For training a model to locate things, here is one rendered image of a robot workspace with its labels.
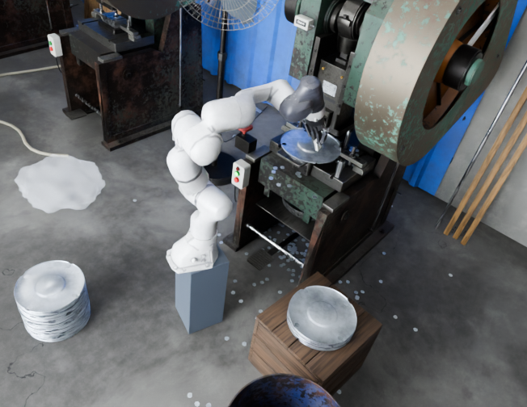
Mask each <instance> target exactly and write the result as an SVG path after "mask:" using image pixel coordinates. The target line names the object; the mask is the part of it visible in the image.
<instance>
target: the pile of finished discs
mask: <svg viewBox="0 0 527 407"><path fill-rule="evenodd" d="M287 322H288V325H289V328H290V330H291V332H292V333H293V335H294V336H295V337H296V338H299V341H300V342H301V343H303V344H304V345H306V346H308V347H310V348H312V349H315V350H322V351H330V350H337V349H339V348H341V347H343V346H345V345H346V343H348V342H349V341H350V340H351V338H352V335H353V334H354V332H355V330H356V323H357V317H356V311H355V309H354V308H353V306H352V304H350V303H349V302H348V299H347V298H346V297H345V296H344V295H343V294H341V293H340V292H338V291H336V290H334V289H332V288H329V287H324V286H309V287H306V288H305V289H300V290H299V291H297V292H296V293H295V294H294V295H293V297H292V298H291V300H290V301H289V307H288V311H287Z"/></svg>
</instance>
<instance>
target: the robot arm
mask: <svg viewBox="0 0 527 407"><path fill-rule="evenodd" d="M323 99H324V97H323V86H322V83H321V81H320V80H319V79H318V78H317V77H315V76H312V75H307V76H304V77H303V78H301V81H300V83H299V86H298V88H297V89H296V90H294V89H293V88H292V87H291V86H290V85H289V83H288V82H287V81H286V80H283V79H278V80H275V81H274V82H270V83H268V84H265V85H262V86H256V87H252V88H248V89H245V90H241V91H239V92H238V93H237V94H236V95H235V96H231V97H230V98H225V99H216V100H213V101H210V102H208V103H206V104H205V105H204V106H203V108H202V112H201V118H202V120H201V118H200V117H199V116H198V115H197V114H196V113H194V112H193V111H189V110H186V111H181V112H180V113H178V114H177V115H175V117H174V119H173V120H172V124H171V129H172V140H173V141H175V147H174V148H173V149H172V150H171V151H170V152H169V153H168V156H167V165H168V167H169V170H170V172H171V174H172V175H173V177H174V178H175V181H176V182H177V183H178V184H179V190H180V191H181V193H182V194H183V196H184V197H185V198H186V199H187V200H189V201H190V202H191V203H192V204H194V205H195V206H196V207H197V208H198V210H196V211H194V213H193V214H192V216H191V224H190V229H189V231H188V233H187V235H185V236H184V237H182V238H181V239H180V240H178V241H177V242H176V243H175V244H174V245H173V247H172V249H170V250H168V251H167V261H168V262H169V264H170V266H171V269H172V270H173V271H175V272H176V273H177V274H181V273H186V272H192V271H201V270H206V269H211V268H213V264H214V263H215V261H216V260H217V257H218V249H217V222H218V221H219V220H224V219H225V218H226V217H228V215H229V214H230V213H231V211H232V210H233V203H232V202H231V200H230V199H229V198H228V196H227V195H226V194H225V193H224V192H223V191H221V190H220V189H218V188H217V187H215V186H214V185H213V184H212V183H211V182H210V181H209V174H208V173H207V171H206V170H205V168H204V167H203V166H207V165H209V164H211V163H212V162H214V161H216V160H217V157H218V155H219V153H220V152H221V145H222V143H223V139H222V137H221V133H222V132H228V131H233V130H237V129H240V128H247V127H249V126H250V125H251V124H252V123H253V121H254V119H255V113H256V107H255V104H256V103H261V102H264V101H267V102H269V103H270V104H272V105H273V106H274V107H275V108H276V109H277V110H278V111H279V112H280V114H281V115H282V116H283V117H284V118H285V119H286V120H287V122H290V123H295V122H298V121H302V123H303V124H304V126H305V129H306V131H307V134H308V136H309V137H312V140H313V142H314V147H315V150H316V151H319V150H320V149H321V148H322V144H323V142H324V141H325V140H326V139H327V134H328V133H329V131H330V129H329V128H325V124H324V115H325V110H326V108H325V102H324V100H323ZM322 129H323V133H322Z"/></svg>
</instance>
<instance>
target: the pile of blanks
mask: <svg viewBox="0 0 527 407"><path fill-rule="evenodd" d="M76 297H77V299H76V300H75V301H74V302H73V303H71V304H69V305H68V306H66V307H64V308H62V309H59V310H57V311H54V312H50V313H34V312H30V311H28V310H29V309H28V310H26V309H24V308H22V307H21V306H20V305H19V304H18V303H17V302H16V303H17V306H18V310H19V312H20V314H21V317H22V318H23V323H24V325H25V328H26V330H27V332H28V333H29V334H30V335H31V336H33V337H34V338H35V339H37V340H40V341H43V342H59V341H62V340H66V339H67V338H71V337H73V336H74V334H77V333H78V332H79V331H80V330H82V329H83V327H84V326H85V325H86V323H87V322H88V320H89V318H90V315H91V307H90V301H89V296H88V291H87V289H86V281H85V284H84V288H83V290H82V292H81V294H80V295H79V296H76Z"/></svg>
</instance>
